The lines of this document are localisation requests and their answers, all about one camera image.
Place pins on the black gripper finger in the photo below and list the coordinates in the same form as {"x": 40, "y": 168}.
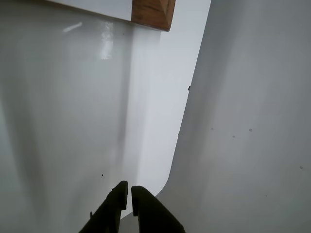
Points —
{"x": 155, "y": 218}
{"x": 107, "y": 213}

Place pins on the white letter label strip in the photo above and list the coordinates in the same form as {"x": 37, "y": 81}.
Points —
{"x": 97, "y": 7}

